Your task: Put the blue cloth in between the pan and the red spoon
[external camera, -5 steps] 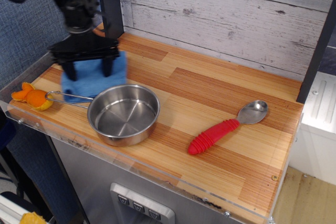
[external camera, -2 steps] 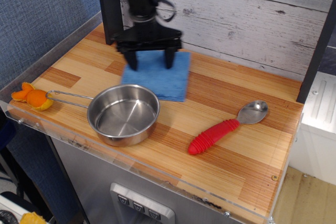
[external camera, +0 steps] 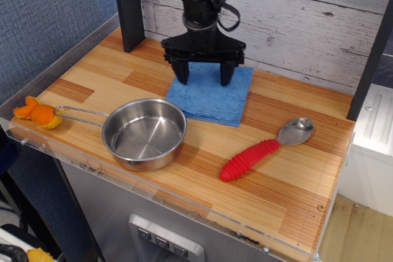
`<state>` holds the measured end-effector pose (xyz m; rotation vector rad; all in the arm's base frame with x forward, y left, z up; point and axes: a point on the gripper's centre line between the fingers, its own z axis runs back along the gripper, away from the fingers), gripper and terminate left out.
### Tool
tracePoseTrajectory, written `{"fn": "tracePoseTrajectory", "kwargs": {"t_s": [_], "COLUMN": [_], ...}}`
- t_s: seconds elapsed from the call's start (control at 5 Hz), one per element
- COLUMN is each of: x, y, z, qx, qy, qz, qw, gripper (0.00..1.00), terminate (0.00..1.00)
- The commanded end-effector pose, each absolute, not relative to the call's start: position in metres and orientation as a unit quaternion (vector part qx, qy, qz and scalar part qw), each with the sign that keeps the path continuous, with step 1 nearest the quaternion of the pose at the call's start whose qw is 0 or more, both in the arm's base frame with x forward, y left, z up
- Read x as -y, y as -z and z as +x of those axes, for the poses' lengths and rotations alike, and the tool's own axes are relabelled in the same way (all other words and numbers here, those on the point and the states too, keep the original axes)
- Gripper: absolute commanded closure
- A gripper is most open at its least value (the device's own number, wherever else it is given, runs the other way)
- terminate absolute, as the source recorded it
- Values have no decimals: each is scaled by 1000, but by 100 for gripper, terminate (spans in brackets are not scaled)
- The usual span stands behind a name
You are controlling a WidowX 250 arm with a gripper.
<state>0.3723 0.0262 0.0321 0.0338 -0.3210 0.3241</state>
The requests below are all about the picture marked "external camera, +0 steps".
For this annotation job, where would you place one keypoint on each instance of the orange yellow object bottom left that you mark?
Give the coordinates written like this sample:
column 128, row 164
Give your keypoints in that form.
column 38, row 255

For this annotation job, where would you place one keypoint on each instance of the orange plush fish toy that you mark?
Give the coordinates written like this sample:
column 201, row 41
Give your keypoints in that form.
column 44, row 116

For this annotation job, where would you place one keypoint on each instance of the dark grey left post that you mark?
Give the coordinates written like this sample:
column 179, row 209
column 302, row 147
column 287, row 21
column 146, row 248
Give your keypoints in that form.
column 131, row 23

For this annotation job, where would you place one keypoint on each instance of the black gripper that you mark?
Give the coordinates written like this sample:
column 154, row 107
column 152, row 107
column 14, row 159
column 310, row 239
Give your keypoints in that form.
column 210, row 46

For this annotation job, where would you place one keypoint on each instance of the red handled metal spoon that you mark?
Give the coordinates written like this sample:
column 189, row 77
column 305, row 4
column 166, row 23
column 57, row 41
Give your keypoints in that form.
column 294, row 132

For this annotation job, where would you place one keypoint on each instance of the silver button control panel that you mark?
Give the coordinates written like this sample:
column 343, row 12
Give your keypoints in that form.
column 154, row 242

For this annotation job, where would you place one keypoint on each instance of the stainless steel pan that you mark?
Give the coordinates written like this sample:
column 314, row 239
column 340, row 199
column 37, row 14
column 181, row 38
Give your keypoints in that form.
column 142, row 135

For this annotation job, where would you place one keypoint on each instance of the clear acrylic front guard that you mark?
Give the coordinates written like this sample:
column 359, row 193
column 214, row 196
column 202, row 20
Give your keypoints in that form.
column 266, row 207

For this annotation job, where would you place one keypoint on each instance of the white ribbed appliance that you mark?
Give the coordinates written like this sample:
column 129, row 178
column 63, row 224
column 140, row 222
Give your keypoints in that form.
column 367, row 173

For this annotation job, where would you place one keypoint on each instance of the stainless steel cabinet front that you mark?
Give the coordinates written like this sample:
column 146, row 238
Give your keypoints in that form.
column 108, row 205

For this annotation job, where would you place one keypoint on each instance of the dark grey post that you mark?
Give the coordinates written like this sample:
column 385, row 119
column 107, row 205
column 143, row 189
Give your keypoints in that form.
column 131, row 23
column 371, row 66

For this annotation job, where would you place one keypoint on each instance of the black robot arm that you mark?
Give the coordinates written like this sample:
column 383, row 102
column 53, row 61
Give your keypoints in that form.
column 203, row 15

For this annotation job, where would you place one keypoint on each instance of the dark grey right post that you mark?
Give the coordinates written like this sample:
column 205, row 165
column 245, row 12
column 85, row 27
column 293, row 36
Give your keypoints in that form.
column 371, row 66

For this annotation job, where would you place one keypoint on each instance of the blue cloth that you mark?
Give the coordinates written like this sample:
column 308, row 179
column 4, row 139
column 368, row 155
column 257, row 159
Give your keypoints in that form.
column 204, row 98

